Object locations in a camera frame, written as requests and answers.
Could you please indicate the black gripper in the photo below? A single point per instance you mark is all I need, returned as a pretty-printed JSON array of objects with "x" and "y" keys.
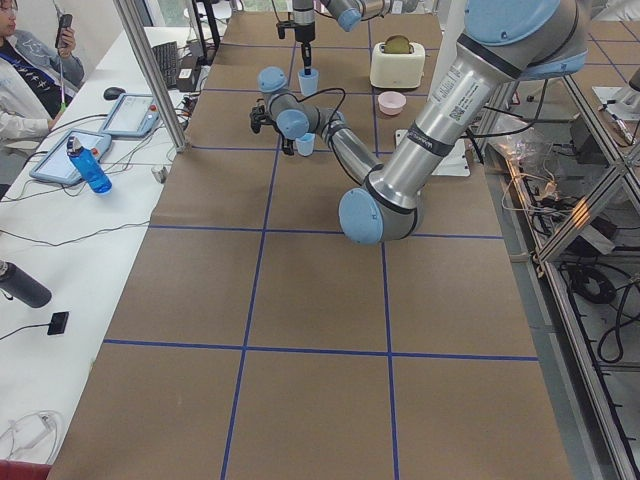
[
  {"x": 303, "y": 28},
  {"x": 288, "y": 145}
]

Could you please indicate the blue cup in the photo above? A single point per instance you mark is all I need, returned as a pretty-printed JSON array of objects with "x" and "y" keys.
[
  {"x": 308, "y": 80},
  {"x": 305, "y": 144}
]

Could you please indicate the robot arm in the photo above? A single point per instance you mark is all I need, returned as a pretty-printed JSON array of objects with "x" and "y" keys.
[
  {"x": 347, "y": 13},
  {"x": 502, "y": 41}
]

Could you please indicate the bread slice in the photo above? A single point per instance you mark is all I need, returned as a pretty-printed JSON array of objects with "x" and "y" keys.
[{"x": 397, "y": 44}]

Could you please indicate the cream toaster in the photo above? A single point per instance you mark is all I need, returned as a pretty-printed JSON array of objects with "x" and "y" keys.
[{"x": 397, "y": 71}]

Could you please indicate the pink bowl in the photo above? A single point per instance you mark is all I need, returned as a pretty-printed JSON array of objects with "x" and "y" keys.
[{"x": 391, "y": 103}]

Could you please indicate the black keyboard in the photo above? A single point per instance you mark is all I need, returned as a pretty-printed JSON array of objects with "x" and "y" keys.
[{"x": 166, "y": 56}]

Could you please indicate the far teach pendant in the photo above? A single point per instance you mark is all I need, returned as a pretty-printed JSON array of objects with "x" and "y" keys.
[{"x": 132, "y": 116}]

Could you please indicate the teach pendant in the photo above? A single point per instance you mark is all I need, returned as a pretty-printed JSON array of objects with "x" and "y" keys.
[
  {"x": 132, "y": 116},
  {"x": 55, "y": 166}
]

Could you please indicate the black computer mouse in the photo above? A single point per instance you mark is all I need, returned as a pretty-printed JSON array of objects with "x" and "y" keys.
[{"x": 112, "y": 93}]

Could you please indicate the blue water bottle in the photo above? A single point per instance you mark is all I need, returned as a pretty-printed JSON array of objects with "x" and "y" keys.
[{"x": 88, "y": 167}]

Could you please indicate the near teach pendant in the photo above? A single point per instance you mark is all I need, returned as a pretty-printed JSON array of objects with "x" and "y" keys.
[{"x": 55, "y": 166}]

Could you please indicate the seated person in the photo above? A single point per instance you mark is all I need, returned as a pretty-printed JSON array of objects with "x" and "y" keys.
[{"x": 38, "y": 82}]

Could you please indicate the black thermos bottle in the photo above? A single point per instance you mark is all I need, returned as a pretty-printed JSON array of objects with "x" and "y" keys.
[{"x": 20, "y": 285}]

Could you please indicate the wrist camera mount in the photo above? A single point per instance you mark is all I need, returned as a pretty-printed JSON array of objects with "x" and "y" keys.
[
  {"x": 283, "y": 25},
  {"x": 259, "y": 117}
]

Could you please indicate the aluminium frame post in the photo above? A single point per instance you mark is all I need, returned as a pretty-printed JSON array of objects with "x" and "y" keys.
[{"x": 134, "y": 29}]

